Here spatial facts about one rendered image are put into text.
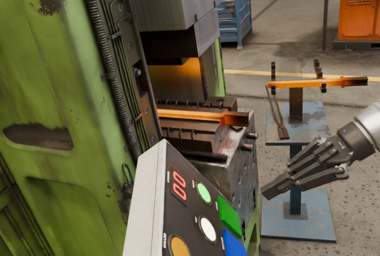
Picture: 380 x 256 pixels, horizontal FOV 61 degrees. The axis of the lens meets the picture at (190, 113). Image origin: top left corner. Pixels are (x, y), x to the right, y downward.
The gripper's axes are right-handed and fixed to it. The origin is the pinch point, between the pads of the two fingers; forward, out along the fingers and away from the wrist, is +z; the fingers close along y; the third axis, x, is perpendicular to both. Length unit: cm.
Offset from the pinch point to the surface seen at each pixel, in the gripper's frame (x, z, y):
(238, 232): -2.4, 12.7, -3.5
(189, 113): 3, 19, 51
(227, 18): -77, -7, 416
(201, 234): 11.2, 13.4, -12.4
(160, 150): 21.9, 14.4, 2.9
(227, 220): 1.6, 12.6, -3.0
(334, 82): -34, -31, 72
